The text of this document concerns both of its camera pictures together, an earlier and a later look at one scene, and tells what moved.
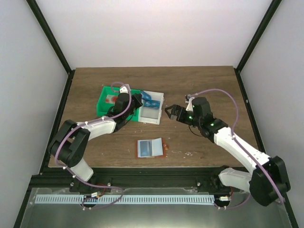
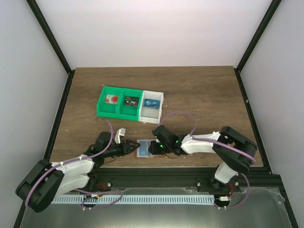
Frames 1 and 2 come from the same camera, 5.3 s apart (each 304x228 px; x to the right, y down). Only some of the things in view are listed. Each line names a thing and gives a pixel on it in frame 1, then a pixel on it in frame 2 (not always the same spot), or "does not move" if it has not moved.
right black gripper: (175, 108) to (153, 149)
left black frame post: (53, 43) does not move
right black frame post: (271, 10) does not move
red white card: (111, 98) does not move
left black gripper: (137, 101) to (128, 146)
